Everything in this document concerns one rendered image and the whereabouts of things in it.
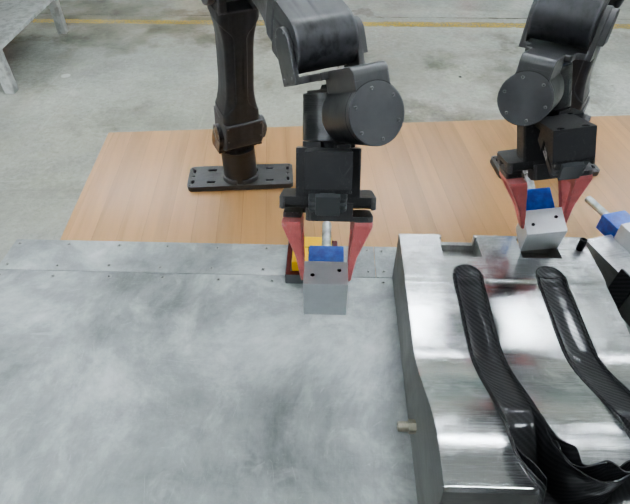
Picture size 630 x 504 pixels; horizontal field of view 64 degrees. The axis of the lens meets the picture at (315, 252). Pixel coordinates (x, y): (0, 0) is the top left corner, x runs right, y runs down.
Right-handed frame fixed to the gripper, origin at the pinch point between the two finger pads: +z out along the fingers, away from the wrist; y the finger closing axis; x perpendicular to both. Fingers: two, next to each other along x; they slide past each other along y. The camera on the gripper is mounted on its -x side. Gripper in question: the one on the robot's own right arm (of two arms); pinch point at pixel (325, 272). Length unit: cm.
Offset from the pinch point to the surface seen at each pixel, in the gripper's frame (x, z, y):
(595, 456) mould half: -16.8, 11.1, 23.8
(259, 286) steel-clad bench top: 17.6, 7.9, -10.0
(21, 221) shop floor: 152, 27, -128
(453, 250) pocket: 16.2, 1.2, 18.6
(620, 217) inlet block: 23, -3, 46
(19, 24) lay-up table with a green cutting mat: 277, -71, -191
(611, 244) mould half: 19.2, 0.5, 42.9
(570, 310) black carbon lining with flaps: 4.3, 5.6, 30.6
